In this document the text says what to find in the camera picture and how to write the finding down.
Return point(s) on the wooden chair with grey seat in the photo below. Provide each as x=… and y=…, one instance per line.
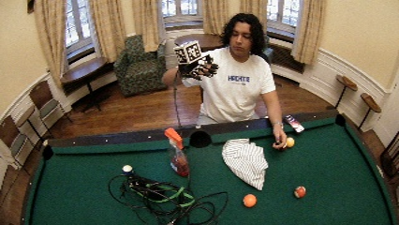
x=13, y=139
x=44, y=101

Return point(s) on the dark radiator grille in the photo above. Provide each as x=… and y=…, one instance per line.
x=286, y=57

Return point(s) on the beige curtain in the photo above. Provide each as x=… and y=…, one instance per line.
x=252, y=7
x=146, y=23
x=52, y=40
x=215, y=15
x=107, y=29
x=308, y=31

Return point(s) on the round wooden table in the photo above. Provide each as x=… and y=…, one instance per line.
x=201, y=40

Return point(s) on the dark chair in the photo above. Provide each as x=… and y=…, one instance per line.
x=389, y=156

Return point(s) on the yellow billiard ball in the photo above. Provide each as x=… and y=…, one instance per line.
x=290, y=142

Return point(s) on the spray bottle with orange trigger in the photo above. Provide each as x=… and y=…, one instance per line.
x=177, y=156

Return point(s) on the small wooden side table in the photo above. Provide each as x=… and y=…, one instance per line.
x=346, y=83
x=369, y=104

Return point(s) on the blue striped billiard ball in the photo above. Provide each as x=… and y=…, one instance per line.
x=127, y=169

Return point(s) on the silver wristwatch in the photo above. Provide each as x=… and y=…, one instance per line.
x=278, y=124

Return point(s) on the wooden wall table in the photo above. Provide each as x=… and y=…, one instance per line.
x=85, y=70

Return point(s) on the person in white T-shirt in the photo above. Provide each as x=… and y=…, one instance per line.
x=234, y=93

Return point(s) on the green patterned armchair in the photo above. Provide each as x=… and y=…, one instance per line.
x=138, y=67

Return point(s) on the striped white cloth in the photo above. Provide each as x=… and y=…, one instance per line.
x=246, y=162

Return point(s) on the white marker cube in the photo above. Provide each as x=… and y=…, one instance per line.
x=189, y=52

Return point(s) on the red striped billiard ball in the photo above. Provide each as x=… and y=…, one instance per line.
x=299, y=192

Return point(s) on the orange billiard ball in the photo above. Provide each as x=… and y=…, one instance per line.
x=248, y=200

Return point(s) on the paned window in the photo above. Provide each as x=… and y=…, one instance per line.
x=77, y=23
x=282, y=12
x=181, y=7

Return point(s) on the dark pool table rail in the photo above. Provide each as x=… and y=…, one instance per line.
x=137, y=136

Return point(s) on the dark billiard ball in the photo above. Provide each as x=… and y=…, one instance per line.
x=276, y=146

